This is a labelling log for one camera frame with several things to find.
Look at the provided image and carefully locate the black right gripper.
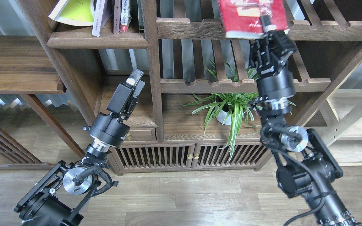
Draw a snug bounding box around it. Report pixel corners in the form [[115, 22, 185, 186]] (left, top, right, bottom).
[[250, 15, 297, 101]]

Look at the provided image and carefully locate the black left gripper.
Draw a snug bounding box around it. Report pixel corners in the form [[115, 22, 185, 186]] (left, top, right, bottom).
[[89, 68, 145, 147]]

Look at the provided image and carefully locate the yellow green book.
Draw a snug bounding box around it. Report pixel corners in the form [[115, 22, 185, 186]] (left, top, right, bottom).
[[49, 0, 96, 27]]

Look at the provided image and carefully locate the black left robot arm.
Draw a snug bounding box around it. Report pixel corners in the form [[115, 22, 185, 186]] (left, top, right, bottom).
[[14, 68, 145, 226]]

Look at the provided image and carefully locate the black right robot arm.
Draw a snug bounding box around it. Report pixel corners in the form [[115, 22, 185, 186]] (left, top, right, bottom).
[[249, 15, 362, 226]]

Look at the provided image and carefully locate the white red upright book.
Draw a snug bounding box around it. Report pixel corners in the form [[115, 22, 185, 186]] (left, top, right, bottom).
[[120, 0, 132, 33]]

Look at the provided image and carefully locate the dark wooden bookshelf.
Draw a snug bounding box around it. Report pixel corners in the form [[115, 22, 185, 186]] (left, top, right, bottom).
[[14, 0, 362, 176]]

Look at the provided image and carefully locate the dark upright book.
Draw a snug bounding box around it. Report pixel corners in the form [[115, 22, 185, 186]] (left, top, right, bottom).
[[137, 0, 145, 32]]

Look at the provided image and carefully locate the brown upright book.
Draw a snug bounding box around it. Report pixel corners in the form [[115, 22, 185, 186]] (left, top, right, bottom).
[[112, 0, 122, 34]]

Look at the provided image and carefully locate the left slatted cabinet door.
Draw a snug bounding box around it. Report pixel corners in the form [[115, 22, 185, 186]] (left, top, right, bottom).
[[110, 144, 195, 173]]

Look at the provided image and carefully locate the slatted cabinet door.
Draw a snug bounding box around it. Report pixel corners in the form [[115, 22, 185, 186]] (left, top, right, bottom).
[[110, 144, 195, 173], [187, 142, 271, 171]]

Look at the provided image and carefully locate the white plant pot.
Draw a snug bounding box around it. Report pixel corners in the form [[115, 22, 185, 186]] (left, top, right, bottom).
[[215, 96, 231, 125]]

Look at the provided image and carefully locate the right slatted cabinet door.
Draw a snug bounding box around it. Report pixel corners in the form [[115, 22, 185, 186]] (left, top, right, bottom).
[[187, 142, 271, 171]]

